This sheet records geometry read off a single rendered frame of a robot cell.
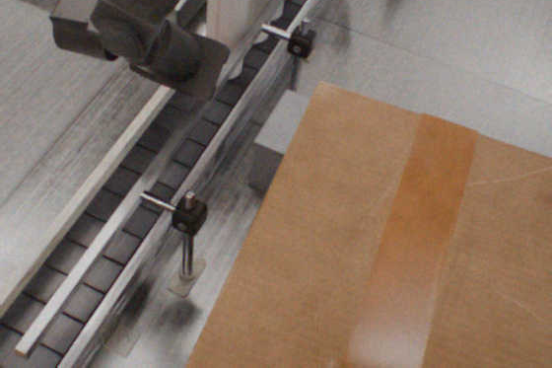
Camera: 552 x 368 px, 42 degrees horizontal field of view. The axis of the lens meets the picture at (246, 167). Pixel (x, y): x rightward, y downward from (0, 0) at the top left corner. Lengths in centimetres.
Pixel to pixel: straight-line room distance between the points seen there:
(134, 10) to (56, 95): 42
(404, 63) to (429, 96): 7
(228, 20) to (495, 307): 50
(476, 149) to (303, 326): 23
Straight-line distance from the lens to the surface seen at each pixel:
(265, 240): 54
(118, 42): 66
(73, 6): 74
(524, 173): 64
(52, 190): 93
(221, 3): 88
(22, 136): 99
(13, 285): 77
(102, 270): 80
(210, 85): 80
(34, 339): 68
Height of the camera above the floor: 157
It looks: 52 degrees down
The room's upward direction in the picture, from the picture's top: 7 degrees clockwise
